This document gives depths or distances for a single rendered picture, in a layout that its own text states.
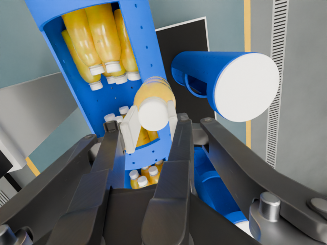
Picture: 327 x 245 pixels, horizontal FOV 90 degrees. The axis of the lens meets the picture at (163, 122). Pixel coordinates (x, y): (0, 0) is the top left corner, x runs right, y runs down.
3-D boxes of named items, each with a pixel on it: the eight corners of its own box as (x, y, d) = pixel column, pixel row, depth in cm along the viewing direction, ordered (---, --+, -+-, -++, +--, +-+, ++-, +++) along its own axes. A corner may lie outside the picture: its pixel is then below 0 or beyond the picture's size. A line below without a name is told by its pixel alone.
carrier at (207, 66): (177, 45, 137) (165, 78, 147) (234, 39, 58) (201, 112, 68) (206, 58, 145) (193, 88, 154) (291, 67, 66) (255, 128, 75)
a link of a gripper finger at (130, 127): (134, 153, 15) (126, 154, 15) (141, 126, 22) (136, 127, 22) (127, 123, 14) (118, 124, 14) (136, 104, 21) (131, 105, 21)
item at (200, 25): (176, 165, 207) (179, 172, 193) (143, 33, 143) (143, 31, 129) (215, 153, 209) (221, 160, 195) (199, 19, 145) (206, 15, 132)
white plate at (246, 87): (236, 41, 57) (234, 41, 58) (203, 112, 66) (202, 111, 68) (293, 68, 65) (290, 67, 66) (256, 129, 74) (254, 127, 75)
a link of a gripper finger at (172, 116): (168, 117, 14) (176, 116, 14) (167, 100, 21) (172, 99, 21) (172, 148, 15) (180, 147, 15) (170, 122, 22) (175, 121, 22)
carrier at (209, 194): (209, 161, 193) (203, 142, 181) (261, 237, 114) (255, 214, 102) (187, 170, 194) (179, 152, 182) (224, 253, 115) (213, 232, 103)
